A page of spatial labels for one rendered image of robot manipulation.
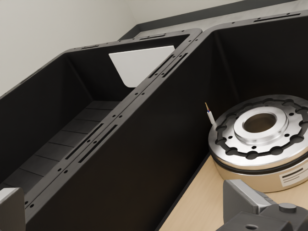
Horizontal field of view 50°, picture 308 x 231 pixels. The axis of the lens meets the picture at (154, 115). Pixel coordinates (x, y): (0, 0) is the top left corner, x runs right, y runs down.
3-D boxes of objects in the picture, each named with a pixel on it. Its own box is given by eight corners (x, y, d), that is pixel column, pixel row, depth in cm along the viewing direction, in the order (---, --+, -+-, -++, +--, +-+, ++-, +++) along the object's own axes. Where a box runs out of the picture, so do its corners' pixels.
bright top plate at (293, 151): (240, 96, 37) (239, 92, 36) (338, 101, 29) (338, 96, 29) (190, 157, 32) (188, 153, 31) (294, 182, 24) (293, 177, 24)
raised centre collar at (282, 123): (249, 108, 33) (247, 103, 33) (298, 112, 30) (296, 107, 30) (224, 140, 31) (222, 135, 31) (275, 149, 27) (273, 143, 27)
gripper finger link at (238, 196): (254, 271, 11) (222, 226, 15) (273, 270, 11) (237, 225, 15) (253, 206, 11) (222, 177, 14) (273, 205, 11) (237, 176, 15)
